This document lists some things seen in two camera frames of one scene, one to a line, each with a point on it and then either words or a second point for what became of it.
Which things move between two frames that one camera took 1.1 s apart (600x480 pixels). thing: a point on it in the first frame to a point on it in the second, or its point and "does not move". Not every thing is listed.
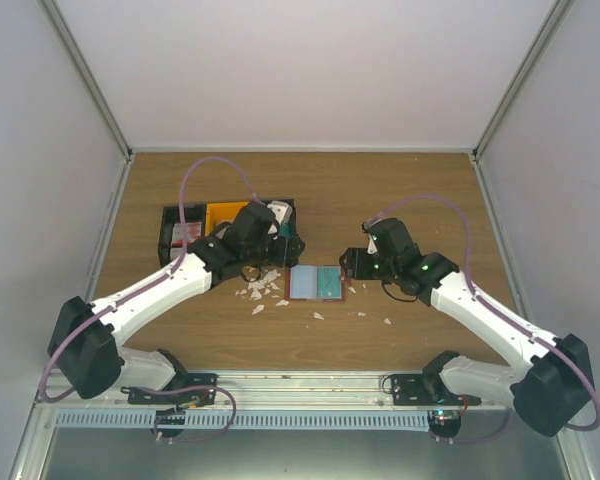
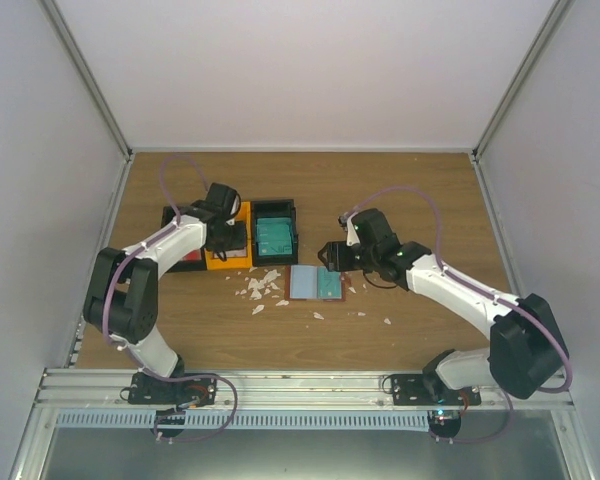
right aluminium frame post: (558, 13) does not move
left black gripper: (288, 253) to (240, 243)
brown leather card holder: (324, 283) does not move
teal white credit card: (329, 282) does not move
